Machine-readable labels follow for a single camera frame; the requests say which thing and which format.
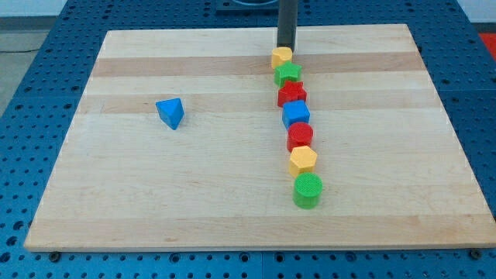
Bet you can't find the blue triangle block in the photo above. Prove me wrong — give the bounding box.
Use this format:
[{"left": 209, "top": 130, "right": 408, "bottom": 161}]
[{"left": 156, "top": 98, "right": 184, "bottom": 130}]

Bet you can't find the yellow heart block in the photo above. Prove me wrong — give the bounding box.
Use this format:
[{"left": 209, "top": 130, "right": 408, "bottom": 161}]
[{"left": 270, "top": 46, "right": 293, "bottom": 69}]

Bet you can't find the red cylinder block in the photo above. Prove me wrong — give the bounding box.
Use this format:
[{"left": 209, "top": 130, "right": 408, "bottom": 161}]
[{"left": 287, "top": 122, "right": 314, "bottom": 152}]

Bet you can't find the blue cube block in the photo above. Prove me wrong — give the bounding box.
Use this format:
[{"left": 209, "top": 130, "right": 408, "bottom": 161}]
[{"left": 282, "top": 100, "right": 311, "bottom": 129}]

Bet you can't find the yellow hexagon block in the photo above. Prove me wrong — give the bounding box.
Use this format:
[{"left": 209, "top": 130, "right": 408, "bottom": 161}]
[{"left": 288, "top": 146, "right": 318, "bottom": 177}]

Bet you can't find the red star block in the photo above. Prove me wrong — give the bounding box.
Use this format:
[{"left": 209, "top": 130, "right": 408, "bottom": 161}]
[{"left": 277, "top": 81, "right": 307, "bottom": 107}]

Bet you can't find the green cylinder block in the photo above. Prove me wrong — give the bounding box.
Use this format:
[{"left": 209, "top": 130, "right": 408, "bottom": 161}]
[{"left": 292, "top": 172, "right": 323, "bottom": 209}]

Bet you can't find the green star block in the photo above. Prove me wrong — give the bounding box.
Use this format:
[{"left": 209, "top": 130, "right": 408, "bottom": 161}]
[{"left": 274, "top": 61, "right": 302, "bottom": 88}]

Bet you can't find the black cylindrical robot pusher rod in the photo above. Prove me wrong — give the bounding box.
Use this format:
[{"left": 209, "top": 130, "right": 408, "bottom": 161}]
[{"left": 277, "top": 0, "right": 298, "bottom": 51}]

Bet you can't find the light wooden board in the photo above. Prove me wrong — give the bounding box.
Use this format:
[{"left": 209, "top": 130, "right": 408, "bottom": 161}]
[{"left": 24, "top": 24, "right": 495, "bottom": 253}]

